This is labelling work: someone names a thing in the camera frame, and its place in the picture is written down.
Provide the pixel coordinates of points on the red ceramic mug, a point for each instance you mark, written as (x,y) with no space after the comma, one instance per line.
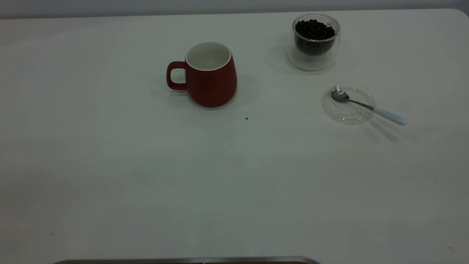
(212,88)

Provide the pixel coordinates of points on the dark coffee beans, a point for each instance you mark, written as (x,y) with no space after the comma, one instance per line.
(315,31)

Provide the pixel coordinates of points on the clear glass saucer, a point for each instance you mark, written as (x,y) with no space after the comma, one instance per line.
(348,114)

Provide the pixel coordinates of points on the clear double-wall glass cup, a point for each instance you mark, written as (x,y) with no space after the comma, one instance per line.
(311,63)

